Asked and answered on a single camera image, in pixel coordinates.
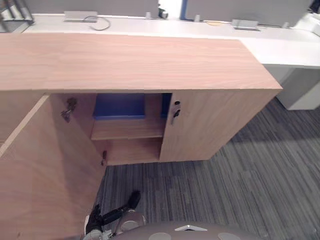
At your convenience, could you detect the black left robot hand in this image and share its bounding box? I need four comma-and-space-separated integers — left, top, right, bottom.
86, 203, 130, 232

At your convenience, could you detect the wooden left cabinet door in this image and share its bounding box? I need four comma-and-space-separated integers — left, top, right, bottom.
0, 93, 109, 240

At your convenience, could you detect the wooden cabinet door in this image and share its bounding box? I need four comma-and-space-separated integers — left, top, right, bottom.
0, 93, 109, 240
159, 89, 283, 162

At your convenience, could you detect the wooden cabinet shelf board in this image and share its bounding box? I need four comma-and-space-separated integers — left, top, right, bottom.
90, 117, 166, 141

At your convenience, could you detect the wooden right cabinet door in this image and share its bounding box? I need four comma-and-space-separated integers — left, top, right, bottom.
159, 89, 283, 162

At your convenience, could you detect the wooden office cabinet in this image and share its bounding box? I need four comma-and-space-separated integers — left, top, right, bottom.
0, 32, 284, 166

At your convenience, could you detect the white office desk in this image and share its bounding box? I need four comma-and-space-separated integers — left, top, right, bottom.
22, 13, 320, 111

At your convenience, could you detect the silver left robot leg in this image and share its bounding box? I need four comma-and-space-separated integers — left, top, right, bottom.
119, 209, 147, 233

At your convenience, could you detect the dark left robot foot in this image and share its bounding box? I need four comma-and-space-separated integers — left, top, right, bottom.
128, 190, 141, 210

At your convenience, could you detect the grey robot torso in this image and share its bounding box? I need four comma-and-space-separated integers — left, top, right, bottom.
109, 221, 267, 240

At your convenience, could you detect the grey desk power box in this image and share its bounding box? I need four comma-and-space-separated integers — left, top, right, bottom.
62, 11, 98, 24
231, 19, 261, 31

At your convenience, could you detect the grey desk partition panel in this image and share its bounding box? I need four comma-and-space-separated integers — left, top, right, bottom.
31, 0, 159, 18
187, 0, 310, 27

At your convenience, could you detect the small black desk object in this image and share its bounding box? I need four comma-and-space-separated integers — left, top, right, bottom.
157, 7, 170, 19

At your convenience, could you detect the blue partition strip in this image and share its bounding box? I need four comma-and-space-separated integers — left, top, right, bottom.
180, 0, 189, 20

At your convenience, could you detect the white desk object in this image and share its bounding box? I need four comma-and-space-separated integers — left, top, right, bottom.
294, 12, 320, 37

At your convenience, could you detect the metal cabinet door handle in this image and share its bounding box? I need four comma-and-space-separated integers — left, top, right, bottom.
170, 104, 181, 125

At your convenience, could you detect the grey desk cable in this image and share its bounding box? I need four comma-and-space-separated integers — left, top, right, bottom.
84, 16, 111, 31

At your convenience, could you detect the grey metal frame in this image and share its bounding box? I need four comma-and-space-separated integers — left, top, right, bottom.
0, 0, 35, 33

